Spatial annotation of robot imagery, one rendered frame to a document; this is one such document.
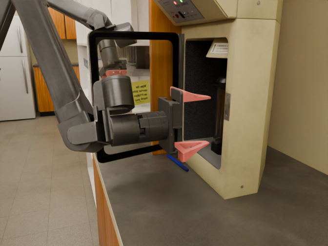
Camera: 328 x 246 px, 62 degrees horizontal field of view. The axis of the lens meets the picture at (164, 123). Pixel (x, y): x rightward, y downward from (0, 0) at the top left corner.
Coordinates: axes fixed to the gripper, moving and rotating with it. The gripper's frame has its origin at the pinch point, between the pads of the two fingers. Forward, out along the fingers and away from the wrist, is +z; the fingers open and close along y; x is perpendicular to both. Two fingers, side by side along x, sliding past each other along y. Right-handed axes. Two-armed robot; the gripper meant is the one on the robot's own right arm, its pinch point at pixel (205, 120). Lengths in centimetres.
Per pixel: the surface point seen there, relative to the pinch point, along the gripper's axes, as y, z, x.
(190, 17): 22.4, 8.1, 24.9
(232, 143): -9.7, 13.1, 8.8
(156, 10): 26, 5, 46
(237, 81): 6.3, 13.3, 8.7
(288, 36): 18, 55, 38
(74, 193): -118, -27, 197
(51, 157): -117, -50, 296
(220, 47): 14.5, 14.9, 19.9
